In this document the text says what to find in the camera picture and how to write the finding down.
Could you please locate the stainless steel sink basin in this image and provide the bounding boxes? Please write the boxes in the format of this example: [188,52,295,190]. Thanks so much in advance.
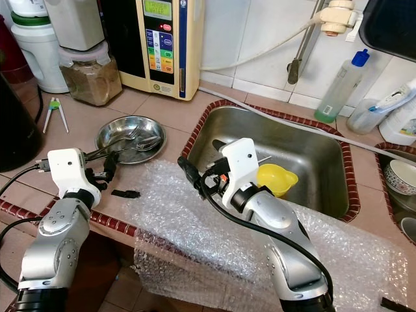
[374,142,416,244]
[181,99,361,223]

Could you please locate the white detergent bottle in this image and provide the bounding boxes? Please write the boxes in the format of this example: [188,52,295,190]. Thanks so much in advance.
[378,91,416,147]

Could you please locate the grey plastic container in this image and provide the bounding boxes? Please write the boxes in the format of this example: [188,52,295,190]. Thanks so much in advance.
[42,0,105,51]

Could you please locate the round stainless steel bowl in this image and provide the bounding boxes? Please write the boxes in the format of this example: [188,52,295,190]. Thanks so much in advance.
[96,116,167,165]

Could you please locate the metal fork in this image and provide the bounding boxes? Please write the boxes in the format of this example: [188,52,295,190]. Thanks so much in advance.
[114,126,145,148]

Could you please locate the dark red plastic container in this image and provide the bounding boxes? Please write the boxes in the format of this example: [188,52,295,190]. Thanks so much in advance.
[0,16,33,85]

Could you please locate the metal spoon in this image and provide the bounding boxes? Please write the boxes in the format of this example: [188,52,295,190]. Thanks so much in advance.
[125,132,163,154]

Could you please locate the cream and black water ionizer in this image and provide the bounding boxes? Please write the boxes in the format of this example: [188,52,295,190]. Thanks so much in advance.
[101,0,205,101]

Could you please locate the clear bubble wrap sheet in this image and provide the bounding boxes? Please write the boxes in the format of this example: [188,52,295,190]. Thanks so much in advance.
[133,159,410,312]

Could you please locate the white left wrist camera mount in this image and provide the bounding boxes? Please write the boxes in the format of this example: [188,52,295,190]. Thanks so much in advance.
[47,148,84,196]

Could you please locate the large black pot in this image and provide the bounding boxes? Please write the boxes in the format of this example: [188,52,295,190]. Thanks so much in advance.
[0,75,45,173]

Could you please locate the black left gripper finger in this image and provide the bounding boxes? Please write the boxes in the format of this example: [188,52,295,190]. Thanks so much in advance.
[101,155,119,189]
[86,140,137,162]

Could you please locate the white tongs with green hinge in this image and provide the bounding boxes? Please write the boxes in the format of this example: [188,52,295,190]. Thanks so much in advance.
[43,97,70,135]

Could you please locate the white appliance with green band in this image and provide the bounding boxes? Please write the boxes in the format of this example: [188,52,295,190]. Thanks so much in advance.
[10,0,69,94]

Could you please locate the beige faucet diverter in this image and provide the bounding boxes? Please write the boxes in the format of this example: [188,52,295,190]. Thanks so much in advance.
[320,0,358,36]

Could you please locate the beige flexible hose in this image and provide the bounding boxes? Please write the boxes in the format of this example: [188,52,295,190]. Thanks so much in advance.
[198,13,326,72]

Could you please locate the white ceramic bowl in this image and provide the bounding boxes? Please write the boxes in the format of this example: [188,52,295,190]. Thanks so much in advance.
[400,216,416,242]

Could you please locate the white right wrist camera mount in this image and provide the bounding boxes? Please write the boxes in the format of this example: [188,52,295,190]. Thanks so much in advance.
[220,138,261,196]

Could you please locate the small black clip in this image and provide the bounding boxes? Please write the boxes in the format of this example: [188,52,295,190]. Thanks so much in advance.
[110,189,141,199]

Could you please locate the patterned ceramic bowl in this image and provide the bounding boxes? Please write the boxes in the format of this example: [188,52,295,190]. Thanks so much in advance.
[383,159,416,197]

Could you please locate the clear plastic cup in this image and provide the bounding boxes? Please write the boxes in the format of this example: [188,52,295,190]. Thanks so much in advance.
[346,97,391,135]

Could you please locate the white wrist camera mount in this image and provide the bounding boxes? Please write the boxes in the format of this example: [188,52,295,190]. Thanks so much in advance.
[220,138,261,196]
[47,148,84,196]

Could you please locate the metal pipe with grey handle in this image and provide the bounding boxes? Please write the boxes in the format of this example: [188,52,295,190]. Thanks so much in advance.
[287,0,326,85]

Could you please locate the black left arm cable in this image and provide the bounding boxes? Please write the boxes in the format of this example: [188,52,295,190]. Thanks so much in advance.
[0,162,53,293]

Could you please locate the clear bottle with blue cap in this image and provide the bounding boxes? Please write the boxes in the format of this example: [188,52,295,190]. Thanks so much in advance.
[313,49,371,124]

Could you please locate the jar of brown powder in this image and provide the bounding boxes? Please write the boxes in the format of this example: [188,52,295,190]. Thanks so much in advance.
[58,42,123,107]

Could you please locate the black tool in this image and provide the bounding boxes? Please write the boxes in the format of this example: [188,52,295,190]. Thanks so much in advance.
[380,296,416,312]

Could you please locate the black plastic tray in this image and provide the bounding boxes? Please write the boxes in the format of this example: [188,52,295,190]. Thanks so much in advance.
[359,0,416,64]

